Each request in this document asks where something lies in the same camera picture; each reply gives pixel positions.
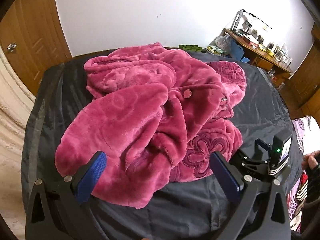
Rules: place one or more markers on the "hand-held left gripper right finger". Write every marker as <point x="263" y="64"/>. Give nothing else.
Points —
<point x="225" y="177"/>

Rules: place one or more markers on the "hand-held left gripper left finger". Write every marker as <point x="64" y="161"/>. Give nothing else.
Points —
<point x="91" y="177"/>

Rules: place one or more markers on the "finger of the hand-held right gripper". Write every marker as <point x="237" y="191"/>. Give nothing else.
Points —
<point x="242" y="157"/>
<point x="262" y="147"/>

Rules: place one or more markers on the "pink fleece jacket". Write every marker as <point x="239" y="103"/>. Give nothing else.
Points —
<point x="140" y="110"/>

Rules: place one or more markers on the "person's right forearm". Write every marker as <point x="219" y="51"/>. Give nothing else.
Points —
<point x="313" y="192"/>

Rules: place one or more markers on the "person's right hand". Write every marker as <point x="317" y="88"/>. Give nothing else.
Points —
<point x="312" y="161"/>

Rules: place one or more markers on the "dark grey bed cover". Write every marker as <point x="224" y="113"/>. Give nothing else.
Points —
<point x="262" y="100"/>

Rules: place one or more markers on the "wooden cabinet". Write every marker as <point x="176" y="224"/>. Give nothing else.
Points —
<point x="306" y="80"/>

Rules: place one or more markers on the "yellow box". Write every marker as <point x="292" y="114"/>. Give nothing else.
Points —
<point x="270" y="52"/>

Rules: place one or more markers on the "cream curtain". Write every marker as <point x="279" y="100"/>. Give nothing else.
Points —
<point x="12" y="120"/>

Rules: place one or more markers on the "wooden desk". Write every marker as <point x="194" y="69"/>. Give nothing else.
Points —
<point x="252" y="49"/>

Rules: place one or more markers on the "blue box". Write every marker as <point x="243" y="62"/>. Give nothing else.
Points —
<point x="237" y="50"/>

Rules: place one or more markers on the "printed plastic bag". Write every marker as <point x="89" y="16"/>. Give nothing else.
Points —
<point x="215" y="50"/>

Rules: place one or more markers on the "white plastic bag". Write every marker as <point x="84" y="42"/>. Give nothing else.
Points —
<point x="222" y="42"/>

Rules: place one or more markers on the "green cloth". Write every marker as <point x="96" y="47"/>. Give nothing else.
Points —
<point x="190" y="48"/>

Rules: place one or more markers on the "metal door knob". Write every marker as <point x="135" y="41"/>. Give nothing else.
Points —
<point x="11" y="47"/>

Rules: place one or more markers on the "wooden door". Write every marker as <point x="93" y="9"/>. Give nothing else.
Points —
<point x="32" y="25"/>

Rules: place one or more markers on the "clear frame stand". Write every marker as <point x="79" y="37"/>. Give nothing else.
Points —
<point x="238" y="22"/>

